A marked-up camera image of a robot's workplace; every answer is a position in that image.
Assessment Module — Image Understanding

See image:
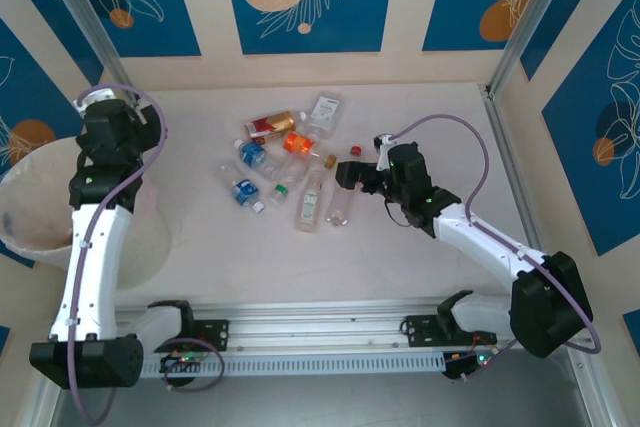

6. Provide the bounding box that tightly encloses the clear bottle red label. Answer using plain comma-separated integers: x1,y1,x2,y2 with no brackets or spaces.
325,144,364,227

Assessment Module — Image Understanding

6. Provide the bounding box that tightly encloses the clear bottle green white label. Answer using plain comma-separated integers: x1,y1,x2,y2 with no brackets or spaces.
294,170,326,235

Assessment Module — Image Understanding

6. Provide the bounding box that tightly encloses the plain clear bottle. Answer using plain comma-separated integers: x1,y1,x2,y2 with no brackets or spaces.
276,154,312,186

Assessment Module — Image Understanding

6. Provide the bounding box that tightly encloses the orange label bottle gold cap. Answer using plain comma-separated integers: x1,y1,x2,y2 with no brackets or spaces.
282,130,339,170

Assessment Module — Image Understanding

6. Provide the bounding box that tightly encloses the clear bottle green cap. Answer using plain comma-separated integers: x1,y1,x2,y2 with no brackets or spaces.
267,182,292,208

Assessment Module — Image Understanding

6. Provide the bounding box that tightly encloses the clear bottle blue label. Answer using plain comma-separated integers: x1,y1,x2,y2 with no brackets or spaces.
218,161,267,215
234,139,284,182

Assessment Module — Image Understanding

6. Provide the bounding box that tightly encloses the white translucent bin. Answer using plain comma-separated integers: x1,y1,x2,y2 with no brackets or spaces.
0,135,171,291

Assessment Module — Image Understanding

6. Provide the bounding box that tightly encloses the red gold label bottle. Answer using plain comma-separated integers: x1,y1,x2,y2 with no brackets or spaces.
244,109,309,147

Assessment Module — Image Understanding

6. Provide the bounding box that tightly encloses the black mounting plate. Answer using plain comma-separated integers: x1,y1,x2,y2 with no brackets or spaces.
401,314,499,348
192,319,232,351

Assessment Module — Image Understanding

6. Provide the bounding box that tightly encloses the small circuit board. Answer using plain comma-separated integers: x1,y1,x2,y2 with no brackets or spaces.
158,350,207,374
443,350,501,381

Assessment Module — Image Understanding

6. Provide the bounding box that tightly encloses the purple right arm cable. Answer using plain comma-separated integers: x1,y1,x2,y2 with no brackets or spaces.
392,113,603,383

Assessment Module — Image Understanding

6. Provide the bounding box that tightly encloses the aluminium side rail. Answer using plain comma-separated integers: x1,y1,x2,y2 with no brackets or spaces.
477,84,561,308

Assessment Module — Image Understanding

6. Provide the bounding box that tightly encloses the aluminium frame post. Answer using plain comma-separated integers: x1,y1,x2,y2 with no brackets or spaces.
34,0,142,106
487,0,576,98

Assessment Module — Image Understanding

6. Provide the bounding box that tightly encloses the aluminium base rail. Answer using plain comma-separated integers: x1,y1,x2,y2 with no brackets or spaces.
114,296,589,351

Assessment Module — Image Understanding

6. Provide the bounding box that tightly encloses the white slotted cable duct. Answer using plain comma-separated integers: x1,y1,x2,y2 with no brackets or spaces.
139,350,447,379

